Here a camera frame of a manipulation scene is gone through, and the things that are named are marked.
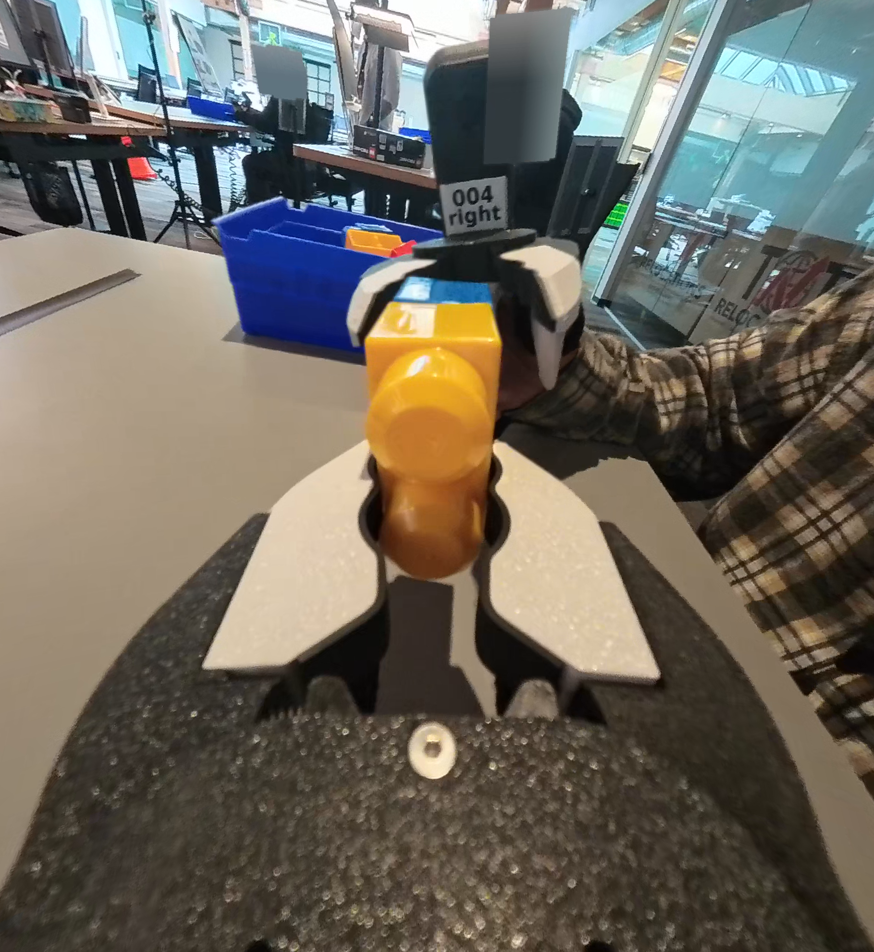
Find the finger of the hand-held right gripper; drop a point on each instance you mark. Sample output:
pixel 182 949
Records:
pixel 560 297
pixel 374 294

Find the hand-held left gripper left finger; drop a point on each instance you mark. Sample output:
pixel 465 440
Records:
pixel 295 587

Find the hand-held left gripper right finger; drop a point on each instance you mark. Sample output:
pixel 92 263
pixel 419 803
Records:
pixel 571 587

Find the heap of mega blocks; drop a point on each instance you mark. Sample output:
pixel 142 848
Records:
pixel 374 239

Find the blue two-stud mega block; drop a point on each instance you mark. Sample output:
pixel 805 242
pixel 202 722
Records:
pixel 459 291

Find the blue plastic bin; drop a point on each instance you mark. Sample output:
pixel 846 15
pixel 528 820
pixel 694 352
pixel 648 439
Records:
pixel 288 297

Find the yellow two-stud mega block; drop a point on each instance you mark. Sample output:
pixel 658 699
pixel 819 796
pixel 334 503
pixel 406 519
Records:
pixel 429 416

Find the person's right forearm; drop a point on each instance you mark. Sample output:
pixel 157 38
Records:
pixel 705 387

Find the person's right hand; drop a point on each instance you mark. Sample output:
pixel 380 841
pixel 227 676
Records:
pixel 515 379

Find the black equipment box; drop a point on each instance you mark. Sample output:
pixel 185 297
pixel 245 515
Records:
pixel 389 145

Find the black tripod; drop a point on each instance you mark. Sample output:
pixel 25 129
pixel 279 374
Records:
pixel 176 201

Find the blue storage bin on desk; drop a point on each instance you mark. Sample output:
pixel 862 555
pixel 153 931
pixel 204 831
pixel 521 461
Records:
pixel 210 108

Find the orange traffic cone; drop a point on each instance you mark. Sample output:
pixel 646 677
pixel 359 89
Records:
pixel 142 169

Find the person's plaid-shirted torso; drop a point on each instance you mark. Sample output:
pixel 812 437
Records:
pixel 839 595

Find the black mesh chair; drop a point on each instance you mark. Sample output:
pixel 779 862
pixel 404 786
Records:
pixel 54 193

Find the black computer monitors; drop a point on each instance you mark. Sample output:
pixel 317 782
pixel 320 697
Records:
pixel 20 30

